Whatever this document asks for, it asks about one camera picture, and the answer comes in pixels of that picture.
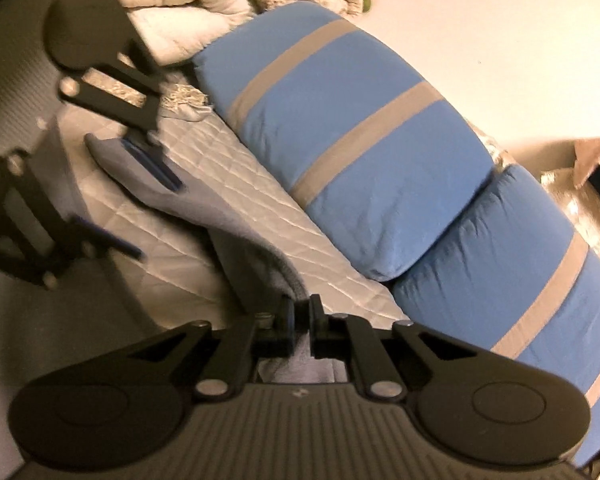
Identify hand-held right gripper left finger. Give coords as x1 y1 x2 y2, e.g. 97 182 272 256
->
125 296 296 401

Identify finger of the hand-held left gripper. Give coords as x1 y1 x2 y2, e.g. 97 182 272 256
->
60 45 186 195
0 157 146 288

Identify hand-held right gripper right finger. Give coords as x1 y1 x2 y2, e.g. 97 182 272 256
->
309 295 476 401

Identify grey-blue pants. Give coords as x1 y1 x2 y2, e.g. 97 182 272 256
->
85 135 353 386

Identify white lace cloth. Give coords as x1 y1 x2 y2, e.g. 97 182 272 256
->
157 82 215 122

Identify white puffy duvet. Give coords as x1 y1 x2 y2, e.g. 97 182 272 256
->
47 0 256 68

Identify blue pillow with grey stripes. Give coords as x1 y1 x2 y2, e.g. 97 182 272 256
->
192 0 496 282
390 162 600 466

